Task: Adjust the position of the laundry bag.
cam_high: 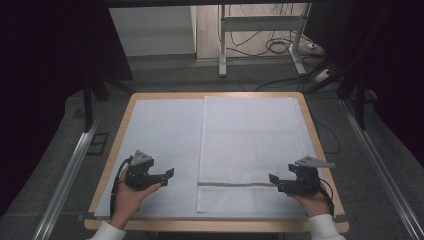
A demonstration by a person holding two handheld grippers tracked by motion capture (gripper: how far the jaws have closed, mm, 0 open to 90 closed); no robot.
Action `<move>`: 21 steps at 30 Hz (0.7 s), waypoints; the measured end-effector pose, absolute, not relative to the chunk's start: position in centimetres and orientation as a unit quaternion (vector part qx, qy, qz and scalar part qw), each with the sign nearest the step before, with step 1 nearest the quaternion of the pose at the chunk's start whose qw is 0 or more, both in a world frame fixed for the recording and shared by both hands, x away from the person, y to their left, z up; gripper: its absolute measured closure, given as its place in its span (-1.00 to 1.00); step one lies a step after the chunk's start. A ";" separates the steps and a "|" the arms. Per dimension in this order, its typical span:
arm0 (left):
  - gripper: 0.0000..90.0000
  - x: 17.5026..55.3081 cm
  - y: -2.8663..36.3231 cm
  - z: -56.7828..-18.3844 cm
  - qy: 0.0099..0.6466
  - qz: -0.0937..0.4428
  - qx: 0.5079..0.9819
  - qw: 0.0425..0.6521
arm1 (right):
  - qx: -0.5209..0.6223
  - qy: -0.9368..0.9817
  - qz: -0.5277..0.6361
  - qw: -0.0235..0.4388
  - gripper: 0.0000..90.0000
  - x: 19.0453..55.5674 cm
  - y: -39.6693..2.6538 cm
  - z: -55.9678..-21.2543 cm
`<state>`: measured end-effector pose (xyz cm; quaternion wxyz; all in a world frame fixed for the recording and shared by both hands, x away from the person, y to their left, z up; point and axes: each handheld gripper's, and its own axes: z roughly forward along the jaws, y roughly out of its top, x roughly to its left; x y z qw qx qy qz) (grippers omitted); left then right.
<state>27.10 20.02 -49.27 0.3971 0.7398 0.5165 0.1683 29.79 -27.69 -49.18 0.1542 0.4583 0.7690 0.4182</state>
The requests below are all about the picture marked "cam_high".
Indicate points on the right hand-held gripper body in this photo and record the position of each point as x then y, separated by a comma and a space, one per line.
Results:
305, 181

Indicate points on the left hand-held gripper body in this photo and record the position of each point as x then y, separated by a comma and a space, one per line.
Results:
139, 173

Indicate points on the white mesh laundry bag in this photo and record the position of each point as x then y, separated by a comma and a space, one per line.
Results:
251, 140

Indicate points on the person's right hand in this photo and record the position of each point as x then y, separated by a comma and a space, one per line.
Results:
313, 205

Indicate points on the person's left hand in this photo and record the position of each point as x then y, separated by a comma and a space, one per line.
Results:
128, 201

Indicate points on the white table cover sheet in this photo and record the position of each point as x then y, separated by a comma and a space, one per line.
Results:
163, 140

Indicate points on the black metal stand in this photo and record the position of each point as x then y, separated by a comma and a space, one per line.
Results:
359, 106
88, 106

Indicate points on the white power strip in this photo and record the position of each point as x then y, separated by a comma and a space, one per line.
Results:
322, 75

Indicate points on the dark curtain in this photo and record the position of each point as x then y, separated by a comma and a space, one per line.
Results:
396, 66
43, 83

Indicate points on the white cabinet panel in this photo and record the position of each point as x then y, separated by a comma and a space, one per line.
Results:
153, 30

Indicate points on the aluminium floor rail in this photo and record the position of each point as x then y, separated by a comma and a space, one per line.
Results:
383, 173
63, 186

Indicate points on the white metal desk frame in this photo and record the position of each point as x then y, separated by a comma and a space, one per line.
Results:
260, 23

